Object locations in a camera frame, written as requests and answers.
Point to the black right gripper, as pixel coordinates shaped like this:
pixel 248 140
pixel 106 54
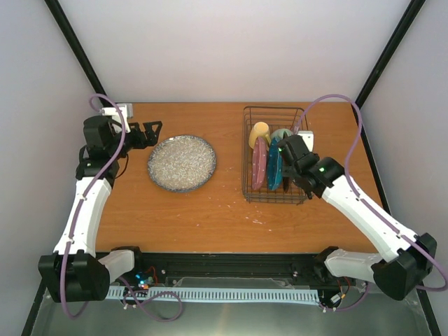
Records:
pixel 316 157

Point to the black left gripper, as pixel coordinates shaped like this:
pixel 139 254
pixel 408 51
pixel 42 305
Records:
pixel 152 138

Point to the black rimmed cream plate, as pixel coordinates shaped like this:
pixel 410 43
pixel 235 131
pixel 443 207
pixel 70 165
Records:
pixel 286 182

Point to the teal blue plate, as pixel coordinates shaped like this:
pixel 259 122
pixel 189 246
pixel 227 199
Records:
pixel 274 166

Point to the mint green ceramic bowl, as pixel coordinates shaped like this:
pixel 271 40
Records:
pixel 280 133

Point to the speckled large stoneware plate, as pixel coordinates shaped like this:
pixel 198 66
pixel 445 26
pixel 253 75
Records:
pixel 181 164

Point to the pink polka dot plate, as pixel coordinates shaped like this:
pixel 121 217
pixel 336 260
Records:
pixel 259 163

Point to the yellow ceramic mug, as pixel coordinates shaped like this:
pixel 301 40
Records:
pixel 260 129

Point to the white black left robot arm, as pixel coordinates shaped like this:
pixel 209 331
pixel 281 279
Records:
pixel 84 210

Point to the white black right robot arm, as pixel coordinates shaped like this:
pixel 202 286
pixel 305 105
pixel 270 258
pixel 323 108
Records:
pixel 357 217

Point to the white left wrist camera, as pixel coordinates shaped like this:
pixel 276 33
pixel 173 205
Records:
pixel 126 110

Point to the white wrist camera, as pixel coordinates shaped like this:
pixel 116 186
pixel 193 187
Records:
pixel 126 110
pixel 308 138

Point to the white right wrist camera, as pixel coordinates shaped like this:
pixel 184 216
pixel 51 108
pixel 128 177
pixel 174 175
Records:
pixel 308 138

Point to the dark wire dish rack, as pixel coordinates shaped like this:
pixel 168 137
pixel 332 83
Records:
pixel 277 117

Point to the right connector with wires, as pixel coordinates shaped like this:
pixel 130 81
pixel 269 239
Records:
pixel 343 285

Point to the black frame post left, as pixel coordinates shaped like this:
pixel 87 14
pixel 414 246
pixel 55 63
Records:
pixel 71 38

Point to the black frame post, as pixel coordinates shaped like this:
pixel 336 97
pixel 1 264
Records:
pixel 405 22
pixel 71 38

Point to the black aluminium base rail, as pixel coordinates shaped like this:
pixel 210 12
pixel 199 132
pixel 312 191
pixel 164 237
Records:
pixel 298 270

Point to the left electronics board with wires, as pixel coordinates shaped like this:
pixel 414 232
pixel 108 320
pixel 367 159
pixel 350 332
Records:
pixel 147 279

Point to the light blue slotted cable duct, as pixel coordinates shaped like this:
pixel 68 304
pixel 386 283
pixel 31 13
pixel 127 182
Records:
pixel 231 295

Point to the black frame post right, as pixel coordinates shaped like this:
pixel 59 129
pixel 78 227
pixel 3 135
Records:
pixel 405 22

